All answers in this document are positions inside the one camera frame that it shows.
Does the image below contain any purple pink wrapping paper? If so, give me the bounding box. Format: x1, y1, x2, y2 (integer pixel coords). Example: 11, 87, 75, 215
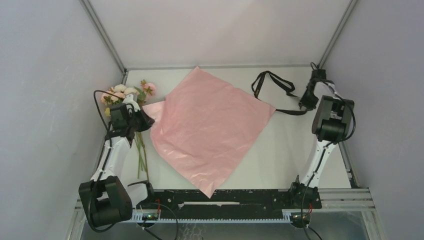
143, 67, 275, 198

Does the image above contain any white fake flower stem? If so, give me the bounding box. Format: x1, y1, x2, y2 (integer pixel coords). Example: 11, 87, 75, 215
112, 84, 140, 95

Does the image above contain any right circuit board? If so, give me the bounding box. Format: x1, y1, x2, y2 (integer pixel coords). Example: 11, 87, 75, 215
290, 214, 311, 222

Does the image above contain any black ribbon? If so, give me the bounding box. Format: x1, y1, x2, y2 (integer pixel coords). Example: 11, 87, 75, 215
250, 70, 315, 116

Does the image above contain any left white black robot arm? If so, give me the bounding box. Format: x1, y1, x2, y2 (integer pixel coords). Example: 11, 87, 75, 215
78, 102, 157, 233

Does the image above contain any white slotted cable duct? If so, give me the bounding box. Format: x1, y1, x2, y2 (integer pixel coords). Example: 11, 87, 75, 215
120, 212, 292, 224

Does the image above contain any yellow fake flower stem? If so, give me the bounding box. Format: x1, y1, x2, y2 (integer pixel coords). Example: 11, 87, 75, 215
104, 105, 150, 180

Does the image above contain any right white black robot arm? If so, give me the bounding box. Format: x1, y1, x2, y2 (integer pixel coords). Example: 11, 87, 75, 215
288, 77, 357, 209

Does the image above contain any pink bud fake flower stem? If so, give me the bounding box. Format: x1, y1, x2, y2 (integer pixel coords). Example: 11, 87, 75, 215
135, 79, 157, 101

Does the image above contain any left green circuit board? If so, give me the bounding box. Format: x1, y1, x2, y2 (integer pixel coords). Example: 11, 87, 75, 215
142, 213, 159, 221

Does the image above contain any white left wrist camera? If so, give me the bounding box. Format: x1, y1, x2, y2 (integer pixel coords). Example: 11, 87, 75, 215
122, 93, 141, 112

